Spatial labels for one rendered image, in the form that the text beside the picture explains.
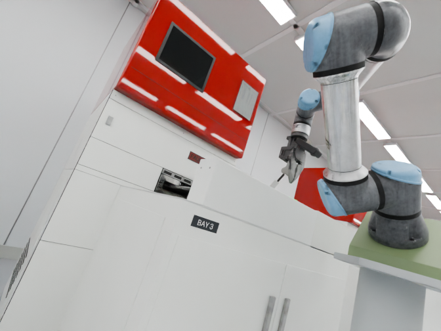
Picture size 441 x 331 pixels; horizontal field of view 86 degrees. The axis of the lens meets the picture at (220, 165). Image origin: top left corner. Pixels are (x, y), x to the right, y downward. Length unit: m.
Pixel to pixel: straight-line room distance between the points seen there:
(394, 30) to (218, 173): 0.52
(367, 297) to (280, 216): 0.33
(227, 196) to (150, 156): 0.64
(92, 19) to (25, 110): 1.11
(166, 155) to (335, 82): 0.90
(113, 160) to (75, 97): 1.62
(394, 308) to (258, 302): 0.37
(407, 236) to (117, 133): 1.15
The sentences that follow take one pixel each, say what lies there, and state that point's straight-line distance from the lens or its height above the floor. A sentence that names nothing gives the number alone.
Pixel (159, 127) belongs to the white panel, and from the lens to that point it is 1.28.
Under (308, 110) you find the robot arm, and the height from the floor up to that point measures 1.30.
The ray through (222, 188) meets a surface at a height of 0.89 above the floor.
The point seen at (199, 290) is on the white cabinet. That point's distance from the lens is 0.72.
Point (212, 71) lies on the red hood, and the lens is 1.48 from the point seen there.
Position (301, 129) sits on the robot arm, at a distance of 1.05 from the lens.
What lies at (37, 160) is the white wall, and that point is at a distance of 2.66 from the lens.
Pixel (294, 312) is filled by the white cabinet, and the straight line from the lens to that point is 1.06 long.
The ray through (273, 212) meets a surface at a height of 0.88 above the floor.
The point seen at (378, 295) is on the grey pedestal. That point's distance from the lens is 0.86.
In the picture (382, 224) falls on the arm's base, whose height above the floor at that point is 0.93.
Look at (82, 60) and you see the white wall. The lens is 2.88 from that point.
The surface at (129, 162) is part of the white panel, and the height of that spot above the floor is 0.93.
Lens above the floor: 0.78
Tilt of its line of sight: 14 degrees up
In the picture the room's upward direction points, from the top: 18 degrees clockwise
